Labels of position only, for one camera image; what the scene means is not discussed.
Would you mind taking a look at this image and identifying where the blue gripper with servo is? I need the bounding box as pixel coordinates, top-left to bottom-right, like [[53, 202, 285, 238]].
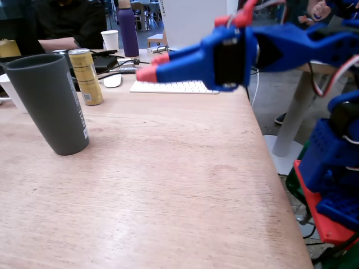
[[136, 15, 259, 93]]

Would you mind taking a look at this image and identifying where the wooden chair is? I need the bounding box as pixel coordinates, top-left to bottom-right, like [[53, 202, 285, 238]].
[[147, 29, 168, 48]]

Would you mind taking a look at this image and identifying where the utensil with taped handle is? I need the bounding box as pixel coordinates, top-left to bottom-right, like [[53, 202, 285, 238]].
[[109, 66, 139, 75]]

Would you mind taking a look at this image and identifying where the white round table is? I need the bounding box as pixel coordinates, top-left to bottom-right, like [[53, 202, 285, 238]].
[[263, 60, 359, 176]]

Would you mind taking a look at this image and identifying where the red robot base plate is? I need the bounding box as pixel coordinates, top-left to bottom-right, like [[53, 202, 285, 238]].
[[293, 161, 359, 251]]

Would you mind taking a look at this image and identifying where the yellow drink can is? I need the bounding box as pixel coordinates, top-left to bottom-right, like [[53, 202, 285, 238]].
[[68, 48, 104, 106]]

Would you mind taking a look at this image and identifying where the black equipment case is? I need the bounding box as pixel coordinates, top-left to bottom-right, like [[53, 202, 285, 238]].
[[63, 50, 118, 92]]

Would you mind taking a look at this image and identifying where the red wrist camera mount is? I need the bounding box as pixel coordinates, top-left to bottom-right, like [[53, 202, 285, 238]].
[[234, 0, 260, 28]]

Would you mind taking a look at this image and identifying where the white keyboard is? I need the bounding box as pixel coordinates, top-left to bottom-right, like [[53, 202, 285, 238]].
[[129, 80, 220, 95]]

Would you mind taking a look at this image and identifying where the background person hand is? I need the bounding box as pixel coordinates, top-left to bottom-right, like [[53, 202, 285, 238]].
[[307, 0, 332, 21]]

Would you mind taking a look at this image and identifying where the green clamp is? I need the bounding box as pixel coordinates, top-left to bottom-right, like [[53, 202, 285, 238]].
[[322, 242, 359, 269], [285, 141, 312, 210]]

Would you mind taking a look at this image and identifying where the white paper cup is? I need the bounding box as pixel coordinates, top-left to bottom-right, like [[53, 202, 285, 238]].
[[100, 30, 119, 51]]

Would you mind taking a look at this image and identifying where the white cable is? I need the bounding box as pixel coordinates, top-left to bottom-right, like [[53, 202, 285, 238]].
[[249, 74, 260, 107]]

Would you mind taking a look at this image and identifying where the gray NYU tumbler cup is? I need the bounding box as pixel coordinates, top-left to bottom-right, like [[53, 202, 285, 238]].
[[4, 53, 90, 156]]

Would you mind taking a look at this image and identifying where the yellow cardboard box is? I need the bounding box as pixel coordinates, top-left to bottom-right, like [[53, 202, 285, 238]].
[[0, 39, 22, 58]]

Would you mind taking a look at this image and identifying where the purple bottle with wooden cap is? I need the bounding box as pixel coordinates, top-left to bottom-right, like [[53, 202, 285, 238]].
[[117, 0, 140, 58]]

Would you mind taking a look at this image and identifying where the bare person forearm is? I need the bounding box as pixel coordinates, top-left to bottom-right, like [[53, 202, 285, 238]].
[[38, 36, 78, 54]]

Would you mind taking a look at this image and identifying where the black cable with ferrite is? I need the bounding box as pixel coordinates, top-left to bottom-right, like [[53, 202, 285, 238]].
[[116, 57, 152, 67]]

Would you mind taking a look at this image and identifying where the person torso in black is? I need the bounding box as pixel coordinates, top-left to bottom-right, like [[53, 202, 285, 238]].
[[35, 0, 108, 51]]

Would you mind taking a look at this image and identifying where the white computer mouse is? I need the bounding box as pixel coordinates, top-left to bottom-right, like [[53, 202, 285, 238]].
[[103, 73, 123, 89]]

